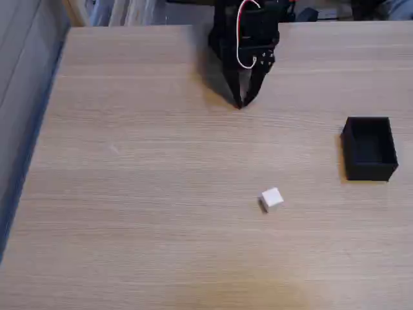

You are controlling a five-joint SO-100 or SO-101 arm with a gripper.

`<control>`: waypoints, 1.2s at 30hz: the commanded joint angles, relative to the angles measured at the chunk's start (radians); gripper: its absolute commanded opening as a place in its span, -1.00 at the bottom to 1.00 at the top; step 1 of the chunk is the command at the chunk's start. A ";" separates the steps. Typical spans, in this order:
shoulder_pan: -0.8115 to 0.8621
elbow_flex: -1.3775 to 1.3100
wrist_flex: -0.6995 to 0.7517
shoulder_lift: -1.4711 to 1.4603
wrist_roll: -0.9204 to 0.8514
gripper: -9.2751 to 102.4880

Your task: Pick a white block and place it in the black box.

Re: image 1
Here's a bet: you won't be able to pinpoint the dark blue clamp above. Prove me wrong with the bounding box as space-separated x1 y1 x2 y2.
295 8 320 23

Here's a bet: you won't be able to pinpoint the black open box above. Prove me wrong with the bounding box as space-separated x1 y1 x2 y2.
340 116 399 182

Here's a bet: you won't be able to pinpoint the black object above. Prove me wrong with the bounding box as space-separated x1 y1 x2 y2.
350 0 388 21

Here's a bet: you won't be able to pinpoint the white blue stacked panels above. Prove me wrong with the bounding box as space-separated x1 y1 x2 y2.
89 0 166 27

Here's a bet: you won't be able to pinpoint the white cube block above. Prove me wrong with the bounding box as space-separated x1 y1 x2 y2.
257 187 285 214

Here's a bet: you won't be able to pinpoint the white red servo cable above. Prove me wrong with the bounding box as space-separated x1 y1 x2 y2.
236 0 261 70

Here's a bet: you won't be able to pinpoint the light wooden frame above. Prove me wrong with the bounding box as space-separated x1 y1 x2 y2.
63 0 92 28

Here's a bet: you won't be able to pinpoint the blue grey cloth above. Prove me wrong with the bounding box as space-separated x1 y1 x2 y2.
383 0 413 21

